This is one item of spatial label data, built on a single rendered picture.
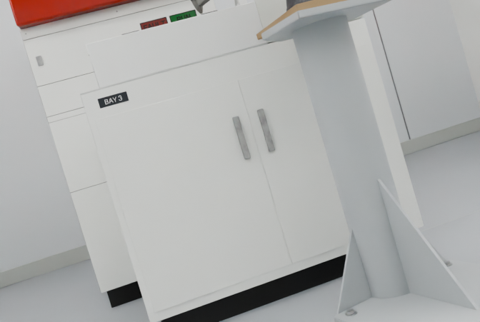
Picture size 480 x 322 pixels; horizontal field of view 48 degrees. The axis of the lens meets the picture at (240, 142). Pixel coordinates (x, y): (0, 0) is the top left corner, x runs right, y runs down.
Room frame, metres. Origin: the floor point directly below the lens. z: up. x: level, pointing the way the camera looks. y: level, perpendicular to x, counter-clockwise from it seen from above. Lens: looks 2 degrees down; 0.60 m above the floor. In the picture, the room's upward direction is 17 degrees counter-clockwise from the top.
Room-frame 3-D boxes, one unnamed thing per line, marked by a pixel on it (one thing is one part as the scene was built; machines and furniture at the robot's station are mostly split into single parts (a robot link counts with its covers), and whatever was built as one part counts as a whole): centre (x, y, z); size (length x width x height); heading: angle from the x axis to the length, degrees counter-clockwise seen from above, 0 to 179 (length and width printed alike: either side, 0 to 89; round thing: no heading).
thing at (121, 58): (1.74, 0.10, 0.89); 0.55 x 0.09 x 0.14; 100
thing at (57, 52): (2.29, 0.34, 1.02); 0.81 x 0.03 x 0.40; 100
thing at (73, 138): (2.63, 0.40, 0.41); 0.82 x 0.70 x 0.82; 100
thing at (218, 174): (2.02, 0.01, 0.41); 0.96 x 0.64 x 0.82; 100
